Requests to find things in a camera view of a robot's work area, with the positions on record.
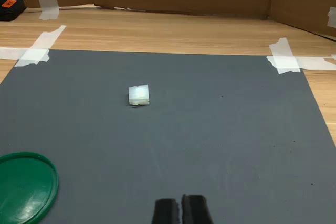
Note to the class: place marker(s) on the small white plastic terminal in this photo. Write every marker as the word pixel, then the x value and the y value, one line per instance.
pixel 139 95

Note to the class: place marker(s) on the round green lid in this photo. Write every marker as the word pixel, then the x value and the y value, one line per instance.
pixel 25 190

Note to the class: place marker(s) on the dark grey mat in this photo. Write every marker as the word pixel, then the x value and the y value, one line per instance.
pixel 183 134

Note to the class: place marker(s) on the white tape strip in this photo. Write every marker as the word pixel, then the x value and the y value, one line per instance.
pixel 317 63
pixel 47 1
pixel 332 17
pixel 10 53
pixel 39 45
pixel 284 56

